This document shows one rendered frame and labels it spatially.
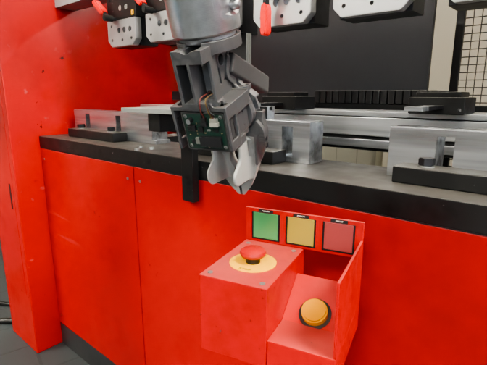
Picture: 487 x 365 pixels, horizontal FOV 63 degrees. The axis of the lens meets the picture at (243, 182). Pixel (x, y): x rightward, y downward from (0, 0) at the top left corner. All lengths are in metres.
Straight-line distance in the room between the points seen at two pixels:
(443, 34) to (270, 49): 1.42
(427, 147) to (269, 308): 0.42
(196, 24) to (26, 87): 1.30
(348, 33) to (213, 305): 1.08
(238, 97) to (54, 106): 1.32
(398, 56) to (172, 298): 0.99
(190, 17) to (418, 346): 0.63
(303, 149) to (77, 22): 1.15
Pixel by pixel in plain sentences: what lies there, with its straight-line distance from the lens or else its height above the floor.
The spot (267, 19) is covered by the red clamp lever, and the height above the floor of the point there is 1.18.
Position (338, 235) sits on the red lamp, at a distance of 0.65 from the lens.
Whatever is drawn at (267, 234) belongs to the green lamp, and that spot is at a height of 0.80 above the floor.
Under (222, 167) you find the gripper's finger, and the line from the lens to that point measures 0.52.
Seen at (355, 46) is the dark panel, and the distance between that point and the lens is 1.44.
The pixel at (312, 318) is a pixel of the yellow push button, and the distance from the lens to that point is 0.61.
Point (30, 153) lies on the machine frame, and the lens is 1.69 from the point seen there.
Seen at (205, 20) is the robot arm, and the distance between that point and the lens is 0.42.
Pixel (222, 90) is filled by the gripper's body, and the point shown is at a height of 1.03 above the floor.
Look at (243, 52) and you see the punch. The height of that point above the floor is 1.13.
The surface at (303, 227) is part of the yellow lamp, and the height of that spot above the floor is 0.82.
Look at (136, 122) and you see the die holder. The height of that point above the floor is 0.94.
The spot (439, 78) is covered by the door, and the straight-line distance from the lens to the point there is 2.77.
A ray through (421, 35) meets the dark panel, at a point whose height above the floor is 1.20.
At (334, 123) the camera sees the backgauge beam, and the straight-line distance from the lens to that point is 1.16.
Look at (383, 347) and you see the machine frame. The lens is 0.81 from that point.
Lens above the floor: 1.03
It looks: 13 degrees down
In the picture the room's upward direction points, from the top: straight up
